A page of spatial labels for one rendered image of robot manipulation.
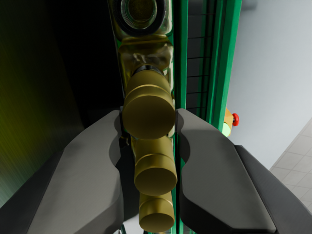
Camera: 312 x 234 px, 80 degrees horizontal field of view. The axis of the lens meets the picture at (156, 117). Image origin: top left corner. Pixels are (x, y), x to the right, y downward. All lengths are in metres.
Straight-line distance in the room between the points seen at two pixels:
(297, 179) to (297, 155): 0.38
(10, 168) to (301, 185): 2.58
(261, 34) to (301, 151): 1.74
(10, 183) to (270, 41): 0.60
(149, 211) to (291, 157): 2.09
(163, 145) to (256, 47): 0.47
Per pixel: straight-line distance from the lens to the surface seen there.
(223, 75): 0.35
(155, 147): 0.16
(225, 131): 0.54
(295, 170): 2.39
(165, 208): 0.19
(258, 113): 0.69
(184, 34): 0.30
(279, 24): 0.61
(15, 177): 0.21
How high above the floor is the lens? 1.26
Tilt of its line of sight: 59 degrees down
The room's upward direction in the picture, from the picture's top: 175 degrees clockwise
